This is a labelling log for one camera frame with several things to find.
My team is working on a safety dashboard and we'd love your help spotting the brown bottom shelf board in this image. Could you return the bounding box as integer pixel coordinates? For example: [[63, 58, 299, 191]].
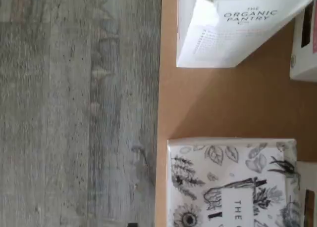
[[154, 0, 317, 227]]

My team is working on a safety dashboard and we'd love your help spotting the white box green strip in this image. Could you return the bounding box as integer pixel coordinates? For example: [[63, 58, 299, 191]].
[[166, 137, 298, 227]]

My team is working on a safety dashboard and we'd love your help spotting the white box pink strip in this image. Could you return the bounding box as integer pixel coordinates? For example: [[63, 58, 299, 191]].
[[176, 0, 317, 69]]

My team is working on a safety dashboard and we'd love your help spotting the white floral box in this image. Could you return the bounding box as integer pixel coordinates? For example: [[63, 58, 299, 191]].
[[289, 7, 317, 83]]

